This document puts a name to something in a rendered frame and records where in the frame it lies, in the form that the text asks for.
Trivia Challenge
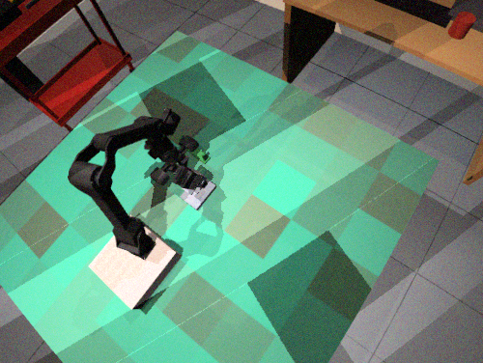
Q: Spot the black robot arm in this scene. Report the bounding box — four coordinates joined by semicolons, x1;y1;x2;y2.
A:
68;108;181;260

